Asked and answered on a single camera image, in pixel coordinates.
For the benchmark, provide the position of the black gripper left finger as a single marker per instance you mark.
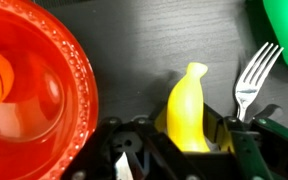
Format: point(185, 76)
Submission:
point(144, 156)

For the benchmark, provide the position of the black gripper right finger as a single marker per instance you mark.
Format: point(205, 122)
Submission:
point(274, 153)

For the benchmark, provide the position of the yellow banana plush toy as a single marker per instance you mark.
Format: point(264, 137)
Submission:
point(185, 110)

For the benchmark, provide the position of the green plastic toy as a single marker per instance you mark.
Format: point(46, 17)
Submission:
point(287, 30)

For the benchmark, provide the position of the large red plastic bowl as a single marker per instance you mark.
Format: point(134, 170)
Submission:
point(50, 66)

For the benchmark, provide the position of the silver metal fork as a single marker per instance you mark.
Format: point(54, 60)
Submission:
point(249, 86)

